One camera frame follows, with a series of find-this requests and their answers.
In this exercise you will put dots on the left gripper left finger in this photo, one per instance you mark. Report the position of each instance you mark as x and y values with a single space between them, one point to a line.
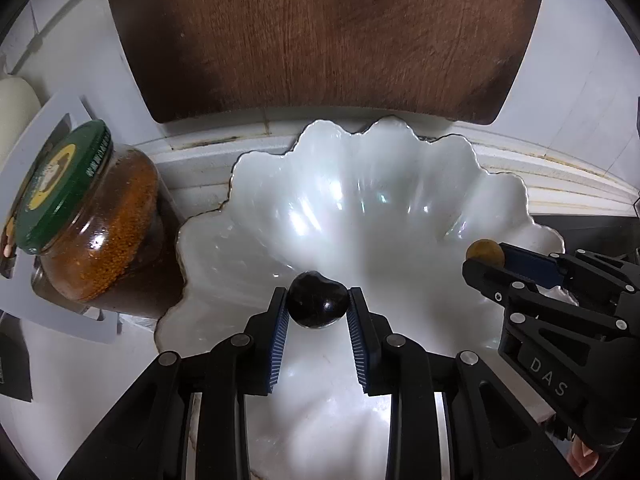
249 362

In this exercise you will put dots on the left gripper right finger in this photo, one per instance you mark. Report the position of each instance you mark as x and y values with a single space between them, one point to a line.
386 362

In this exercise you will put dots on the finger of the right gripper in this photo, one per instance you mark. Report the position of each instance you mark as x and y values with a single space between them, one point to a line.
495 282
580 271

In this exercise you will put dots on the small tan longan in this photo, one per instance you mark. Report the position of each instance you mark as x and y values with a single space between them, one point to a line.
487 251

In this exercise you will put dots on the dark plum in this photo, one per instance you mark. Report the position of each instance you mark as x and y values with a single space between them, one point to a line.
314 301

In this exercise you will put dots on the person's right hand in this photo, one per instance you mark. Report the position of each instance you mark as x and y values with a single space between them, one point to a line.
581 458

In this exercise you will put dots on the white scalloped bowl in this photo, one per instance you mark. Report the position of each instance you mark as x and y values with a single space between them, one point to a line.
380 210

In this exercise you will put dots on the glass jar green lid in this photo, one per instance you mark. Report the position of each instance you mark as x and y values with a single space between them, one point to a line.
119 252

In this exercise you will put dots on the black knife block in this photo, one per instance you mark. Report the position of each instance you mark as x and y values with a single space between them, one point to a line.
15 381

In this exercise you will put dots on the white dish rack panel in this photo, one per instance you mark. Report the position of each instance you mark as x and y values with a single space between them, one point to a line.
43 179

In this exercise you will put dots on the brown wooden cutting board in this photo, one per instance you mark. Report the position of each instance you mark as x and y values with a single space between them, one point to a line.
455 59

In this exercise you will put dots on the cream ceramic kettle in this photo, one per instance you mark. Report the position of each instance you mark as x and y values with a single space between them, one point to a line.
18 105

